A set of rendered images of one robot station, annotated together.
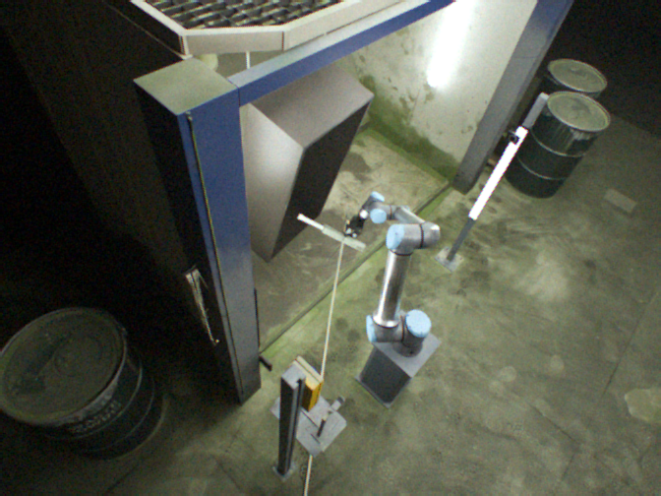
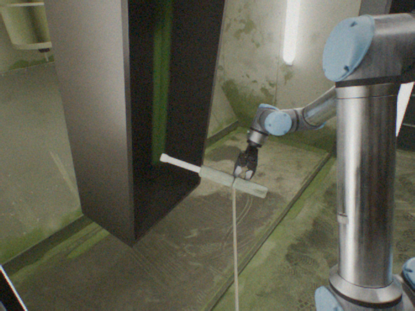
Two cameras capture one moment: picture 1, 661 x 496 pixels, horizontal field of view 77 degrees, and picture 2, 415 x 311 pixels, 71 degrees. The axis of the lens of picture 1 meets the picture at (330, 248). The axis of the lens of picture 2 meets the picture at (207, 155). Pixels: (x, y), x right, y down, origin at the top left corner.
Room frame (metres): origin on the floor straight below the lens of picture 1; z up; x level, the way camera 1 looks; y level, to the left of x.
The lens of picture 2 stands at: (0.65, -0.05, 1.51)
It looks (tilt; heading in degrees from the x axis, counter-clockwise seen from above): 30 degrees down; 5
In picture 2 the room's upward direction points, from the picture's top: 3 degrees counter-clockwise
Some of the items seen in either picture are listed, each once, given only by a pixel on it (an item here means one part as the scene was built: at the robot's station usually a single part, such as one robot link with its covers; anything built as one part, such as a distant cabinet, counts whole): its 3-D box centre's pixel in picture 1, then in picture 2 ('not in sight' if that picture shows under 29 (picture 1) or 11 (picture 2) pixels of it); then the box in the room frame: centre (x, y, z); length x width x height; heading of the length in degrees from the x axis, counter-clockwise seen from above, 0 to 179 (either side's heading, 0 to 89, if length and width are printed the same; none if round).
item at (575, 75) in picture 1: (576, 76); not in sight; (4.17, -2.10, 0.86); 0.54 x 0.54 x 0.01
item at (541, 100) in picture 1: (486, 195); not in sight; (2.29, -1.05, 0.82); 0.05 x 0.05 x 1.64; 55
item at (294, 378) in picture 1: (287, 437); not in sight; (0.44, 0.04, 0.82); 0.06 x 0.06 x 1.64; 55
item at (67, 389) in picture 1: (62, 361); not in sight; (0.59, 1.16, 0.86); 0.54 x 0.54 x 0.01
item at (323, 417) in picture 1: (313, 403); not in sight; (0.58, -0.05, 0.95); 0.26 x 0.15 x 0.32; 55
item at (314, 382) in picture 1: (303, 386); not in sight; (0.49, 0.01, 1.42); 0.12 x 0.06 x 0.26; 55
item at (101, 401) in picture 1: (93, 390); not in sight; (0.59, 1.15, 0.44); 0.59 x 0.58 x 0.89; 126
